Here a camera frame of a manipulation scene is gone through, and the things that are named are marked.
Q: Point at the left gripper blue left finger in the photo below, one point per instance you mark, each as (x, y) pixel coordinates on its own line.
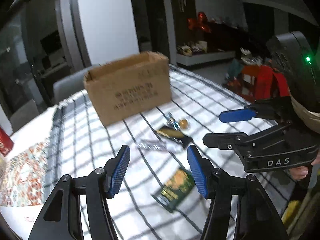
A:
(115, 171)

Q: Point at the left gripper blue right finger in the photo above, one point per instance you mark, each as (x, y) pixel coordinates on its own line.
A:
(202, 172)

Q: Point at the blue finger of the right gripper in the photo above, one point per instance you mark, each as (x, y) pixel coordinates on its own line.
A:
(226, 141)
(238, 115)

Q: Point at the green biscuit packet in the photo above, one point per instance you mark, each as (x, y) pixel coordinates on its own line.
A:
(175, 190)

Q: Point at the blue foil candy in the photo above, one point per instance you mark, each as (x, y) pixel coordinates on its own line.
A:
(172, 122)

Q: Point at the right hand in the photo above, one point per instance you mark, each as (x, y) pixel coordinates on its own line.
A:
(299, 173)

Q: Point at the gold black snack packet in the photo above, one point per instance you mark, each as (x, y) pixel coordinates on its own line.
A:
(175, 135)

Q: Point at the clear wrapped candy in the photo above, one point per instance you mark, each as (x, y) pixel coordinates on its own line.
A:
(150, 145)

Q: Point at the round gold foil candy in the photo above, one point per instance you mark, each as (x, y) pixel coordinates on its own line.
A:
(183, 124)

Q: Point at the red bag on floor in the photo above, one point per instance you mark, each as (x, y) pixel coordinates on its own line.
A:
(261, 82)

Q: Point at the black white plaid cloth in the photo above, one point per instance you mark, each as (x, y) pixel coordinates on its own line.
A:
(79, 143)

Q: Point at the brown cardboard box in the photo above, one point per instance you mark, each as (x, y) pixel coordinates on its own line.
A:
(129, 86)

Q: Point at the patterned floral table mat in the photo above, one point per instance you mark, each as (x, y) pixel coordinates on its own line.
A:
(24, 177)

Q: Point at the near grey dining chair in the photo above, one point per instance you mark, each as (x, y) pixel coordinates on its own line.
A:
(70, 85)

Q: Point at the grey dining chair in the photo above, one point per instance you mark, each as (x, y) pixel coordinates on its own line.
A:
(70, 85)
(24, 115)

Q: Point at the red heart balloons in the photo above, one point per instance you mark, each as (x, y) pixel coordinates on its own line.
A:
(199, 23)

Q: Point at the far grey dining chair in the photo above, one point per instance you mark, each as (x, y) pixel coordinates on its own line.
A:
(24, 115)

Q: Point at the red gift bag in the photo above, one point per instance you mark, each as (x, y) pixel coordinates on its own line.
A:
(6, 144)

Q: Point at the black wrist camera unit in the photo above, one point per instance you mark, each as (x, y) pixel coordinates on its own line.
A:
(294, 58)

